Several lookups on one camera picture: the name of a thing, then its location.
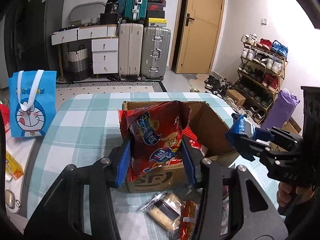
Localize red plush toy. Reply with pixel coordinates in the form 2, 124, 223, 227
0, 104, 12, 133

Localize purple bag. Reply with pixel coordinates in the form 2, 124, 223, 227
260, 88, 300, 132

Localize brown cardboard box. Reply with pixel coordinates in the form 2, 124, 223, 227
121, 101, 242, 194

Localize blue cookie packet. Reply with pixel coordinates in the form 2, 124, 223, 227
224, 113, 258, 160

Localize pile of dark shoes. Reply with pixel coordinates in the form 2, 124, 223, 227
204, 75, 234, 98

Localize white drawer cabinet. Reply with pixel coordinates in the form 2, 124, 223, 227
91, 38, 119, 75

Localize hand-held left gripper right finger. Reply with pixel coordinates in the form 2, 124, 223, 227
181, 135, 288, 240

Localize blue cartoon tote bag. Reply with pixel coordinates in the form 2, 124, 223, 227
7, 69, 57, 138

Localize wooden door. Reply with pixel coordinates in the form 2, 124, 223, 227
172, 0, 227, 74

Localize clear cracker packet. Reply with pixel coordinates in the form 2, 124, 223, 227
140, 191, 186, 233

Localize silver suitcase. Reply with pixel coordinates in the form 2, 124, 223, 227
140, 26, 171, 79

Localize white dressing desk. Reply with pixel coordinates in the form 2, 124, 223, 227
51, 25, 118, 46

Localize dark refrigerator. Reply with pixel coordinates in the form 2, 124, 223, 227
27, 0, 65, 78

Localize small case with ring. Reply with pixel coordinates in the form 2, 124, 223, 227
5, 189, 22, 209

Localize black bag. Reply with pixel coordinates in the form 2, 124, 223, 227
100, 0, 120, 25

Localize red bear snack packet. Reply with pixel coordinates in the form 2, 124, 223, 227
117, 101, 198, 182

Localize white suitcase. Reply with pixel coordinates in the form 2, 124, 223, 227
118, 23, 144, 77

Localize small cardboard box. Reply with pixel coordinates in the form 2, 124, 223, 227
225, 89, 246, 109

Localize plain black shoe box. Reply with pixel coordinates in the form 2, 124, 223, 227
146, 10, 165, 19

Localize group of assorted sneakers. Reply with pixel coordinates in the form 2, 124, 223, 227
237, 34, 288, 122

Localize wooden shoe rack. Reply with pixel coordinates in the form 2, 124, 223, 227
235, 34, 288, 124

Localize patterned cardboard box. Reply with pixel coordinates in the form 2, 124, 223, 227
282, 117, 303, 135

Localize teal suitcase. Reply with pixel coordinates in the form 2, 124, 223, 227
124, 0, 150, 22

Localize woven laundry basket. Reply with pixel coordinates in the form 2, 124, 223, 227
66, 44, 90, 80

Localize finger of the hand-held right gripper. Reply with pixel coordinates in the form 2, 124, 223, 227
236, 139, 278, 162
253, 127, 303, 144

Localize person's right hand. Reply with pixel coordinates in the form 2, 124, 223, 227
276, 182, 299, 208

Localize oval mirror frame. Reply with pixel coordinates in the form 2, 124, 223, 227
69, 2, 107, 25

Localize yellow drink carton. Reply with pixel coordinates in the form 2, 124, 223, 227
5, 150, 24, 180

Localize yellow black shoe box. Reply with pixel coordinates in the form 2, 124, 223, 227
144, 17, 167, 28

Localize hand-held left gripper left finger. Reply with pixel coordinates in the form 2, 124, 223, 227
24, 134, 132, 240

